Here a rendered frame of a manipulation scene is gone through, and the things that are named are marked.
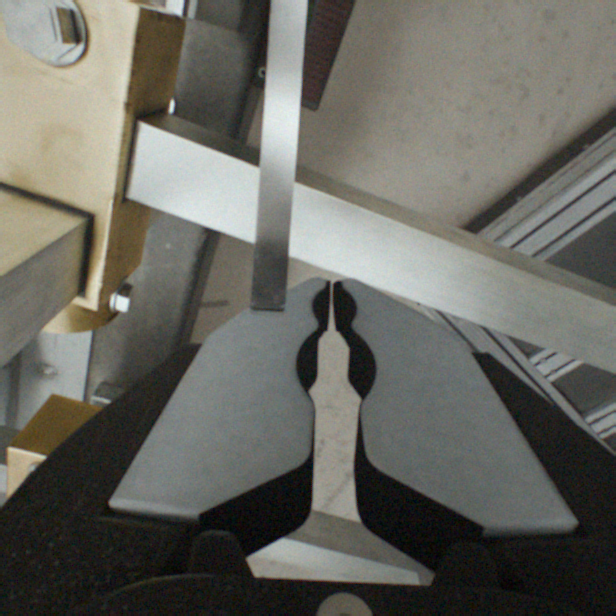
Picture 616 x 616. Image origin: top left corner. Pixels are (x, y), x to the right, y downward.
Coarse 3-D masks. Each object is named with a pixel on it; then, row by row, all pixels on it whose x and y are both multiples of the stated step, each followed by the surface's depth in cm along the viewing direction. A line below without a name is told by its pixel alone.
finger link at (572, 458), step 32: (480, 352) 9; (512, 384) 8; (512, 416) 7; (544, 416) 7; (544, 448) 7; (576, 448) 7; (576, 480) 6; (608, 480) 6; (576, 512) 6; (608, 512) 6; (512, 544) 5; (544, 544) 5; (576, 544) 5; (608, 544) 5; (512, 576) 5; (544, 576) 5; (576, 576) 5; (608, 576) 5; (576, 608) 5; (608, 608) 5
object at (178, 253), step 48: (192, 48) 27; (240, 48) 27; (192, 96) 28; (240, 96) 28; (192, 240) 33; (144, 288) 36; (192, 288) 36; (96, 336) 38; (144, 336) 38; (96, 384) 41
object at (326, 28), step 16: (320, 0) 25; (336, 0) 25; (320, 16) 26; (336, 16) 26; (320, 32) 26; (336, 32) 26; (304, 48) 27; (320, 48) 27; (304, 64) 27; (320, 64) 27; (304, 80) 27; (320, 80) 27; (304, 96) 28
